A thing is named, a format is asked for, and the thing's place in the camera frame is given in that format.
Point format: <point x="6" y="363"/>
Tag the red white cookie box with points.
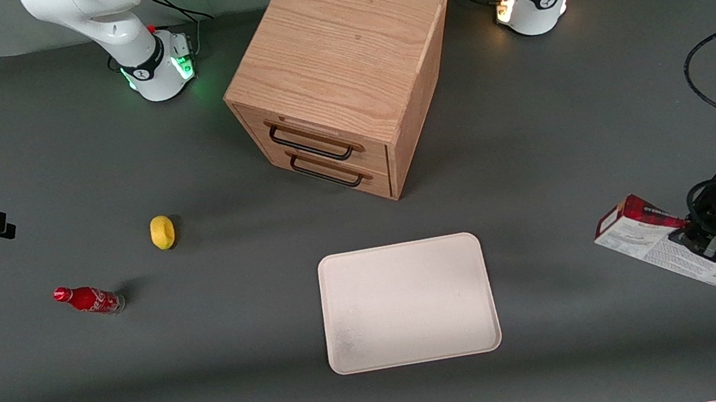
<point x="640" y="237"/>

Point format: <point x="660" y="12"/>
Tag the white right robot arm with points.
<point x="149" y="62"/>

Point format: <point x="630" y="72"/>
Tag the cream rectangular plastic tray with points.
<point x="407" y="303"/>

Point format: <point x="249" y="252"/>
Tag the red cola bottle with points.
<point x="89" y="298"/>

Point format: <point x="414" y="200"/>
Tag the yellow lemon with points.
<point x="162" y="232"/>

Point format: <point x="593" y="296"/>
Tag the wooden drawer front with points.
<point x="320" y="137"/>
<point x="355" y="183"/>

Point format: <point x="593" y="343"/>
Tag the oak wooden drawer cabinet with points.
<point x="336" y="55"/>

